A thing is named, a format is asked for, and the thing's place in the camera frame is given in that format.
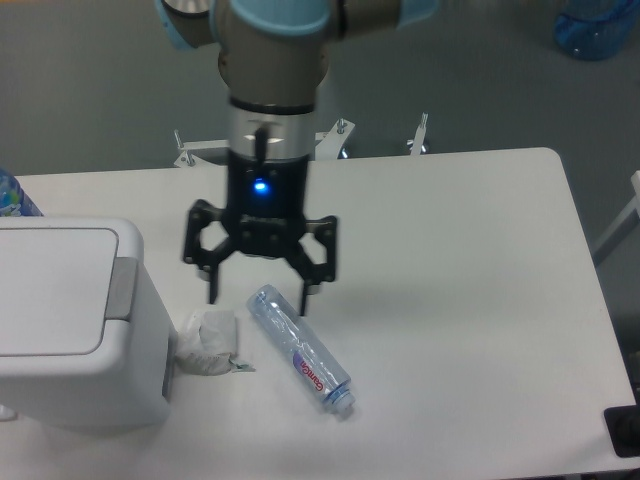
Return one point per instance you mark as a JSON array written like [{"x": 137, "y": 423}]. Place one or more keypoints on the white push-lid trash can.
[{"x": 86, "y": 340}]

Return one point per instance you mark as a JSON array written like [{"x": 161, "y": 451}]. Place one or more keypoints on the blue labelled bottle at left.
[{"x": 15, "y": 202}]

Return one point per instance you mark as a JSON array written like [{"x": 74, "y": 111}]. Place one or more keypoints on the black clamp at table corner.
[{"x": 623, "y": 426}]

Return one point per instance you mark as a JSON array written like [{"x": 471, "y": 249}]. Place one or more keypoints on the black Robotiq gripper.
[{"x": 264, "y": 216}]

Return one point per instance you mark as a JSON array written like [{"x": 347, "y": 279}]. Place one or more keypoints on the large blue water jug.
[{"x": 594, "y": 30}]

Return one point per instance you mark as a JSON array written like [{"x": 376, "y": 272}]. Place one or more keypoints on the white frame at right edge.
[{"x": 620, "y": 228}]

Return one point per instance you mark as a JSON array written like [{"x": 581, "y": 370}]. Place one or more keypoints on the crumpled white paper wrapper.
[{"x": 208, "y": 344}]

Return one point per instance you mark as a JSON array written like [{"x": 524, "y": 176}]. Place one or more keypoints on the white middle mounting bracket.
[{"x": 331, "y": 144}]

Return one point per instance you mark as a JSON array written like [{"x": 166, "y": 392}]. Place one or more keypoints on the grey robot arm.
[{"x": 273, "y": 58}]

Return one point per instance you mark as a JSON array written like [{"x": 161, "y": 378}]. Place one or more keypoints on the clear empty plastic bottle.
[{"x": 320, "y": 372}]

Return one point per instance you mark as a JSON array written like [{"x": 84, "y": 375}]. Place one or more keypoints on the white mounting bracket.
[
  {"x": 419, "y": 145},
  {"x": 331, "y": 144},
  {"x": 193, "y": 154}
]

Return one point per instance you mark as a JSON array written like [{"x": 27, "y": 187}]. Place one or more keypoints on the white left mounting bracket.
[{"x": 193, "y": 154}]

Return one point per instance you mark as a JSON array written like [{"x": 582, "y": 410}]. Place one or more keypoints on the white right mounting bracket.
[{"x": 419, "y": 145}]

